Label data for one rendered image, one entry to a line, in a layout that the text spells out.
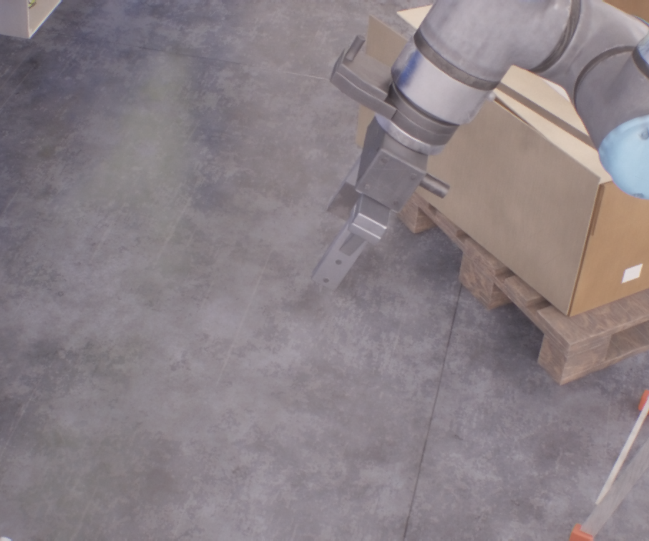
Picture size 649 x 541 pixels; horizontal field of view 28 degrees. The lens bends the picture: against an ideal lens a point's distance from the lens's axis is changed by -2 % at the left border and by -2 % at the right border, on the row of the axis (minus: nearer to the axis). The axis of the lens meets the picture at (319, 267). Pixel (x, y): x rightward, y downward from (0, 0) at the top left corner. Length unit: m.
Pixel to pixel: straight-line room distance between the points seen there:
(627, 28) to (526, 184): 2.17
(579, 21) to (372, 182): 0.24
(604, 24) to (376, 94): 0.22
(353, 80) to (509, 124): 2.16
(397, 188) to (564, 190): 2.07
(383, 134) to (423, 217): 2.61
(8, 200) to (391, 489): 1.50
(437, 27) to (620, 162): 0.21
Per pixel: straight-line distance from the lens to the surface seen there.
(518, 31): 1.17
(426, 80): 1.19
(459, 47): 1.18
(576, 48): 1.20
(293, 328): 3.48
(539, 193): 3.34
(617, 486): 2.95
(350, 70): 1.21
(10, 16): 4.31
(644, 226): 3.41
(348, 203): 1.37
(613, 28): 1.21
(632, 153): 1.09
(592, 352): 3.45
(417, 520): 3.06
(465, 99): 1.20
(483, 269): 3.59
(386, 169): 1.20
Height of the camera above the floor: 2.31
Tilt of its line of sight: 39 degrees down
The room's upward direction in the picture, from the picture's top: 5 degrees clockwise
